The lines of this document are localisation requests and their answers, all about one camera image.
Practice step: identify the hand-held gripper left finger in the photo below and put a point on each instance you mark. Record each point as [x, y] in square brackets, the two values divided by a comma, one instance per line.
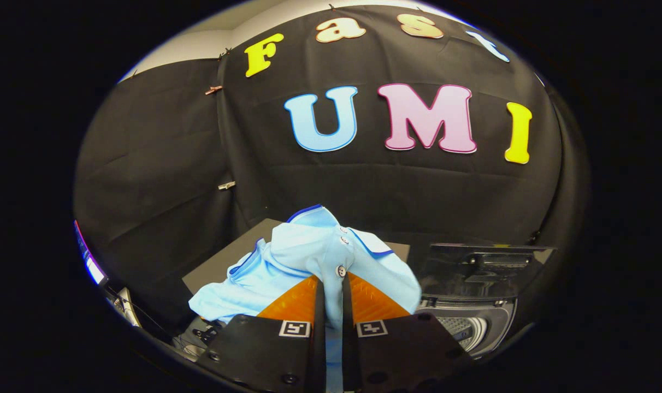
[319, 349]

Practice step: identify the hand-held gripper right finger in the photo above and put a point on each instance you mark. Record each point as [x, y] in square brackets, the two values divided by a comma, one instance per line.
[348, 355]

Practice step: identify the light blue polo shirt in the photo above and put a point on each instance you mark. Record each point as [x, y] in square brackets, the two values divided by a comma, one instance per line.
[309, 251]

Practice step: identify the grey top-load washing machine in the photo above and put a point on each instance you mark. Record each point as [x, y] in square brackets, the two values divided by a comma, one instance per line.
[489, 322]

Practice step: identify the grey cabinet box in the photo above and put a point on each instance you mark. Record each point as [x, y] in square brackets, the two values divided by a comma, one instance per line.
[227, 262]

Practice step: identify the black backdrop cloth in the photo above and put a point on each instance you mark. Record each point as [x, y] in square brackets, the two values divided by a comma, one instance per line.
[364, 185]

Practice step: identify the small silver clip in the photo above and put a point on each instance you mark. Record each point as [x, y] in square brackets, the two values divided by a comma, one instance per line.
[226, 185]

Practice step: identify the small red clip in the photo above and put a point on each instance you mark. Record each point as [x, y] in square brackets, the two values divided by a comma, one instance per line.
[213, 89]

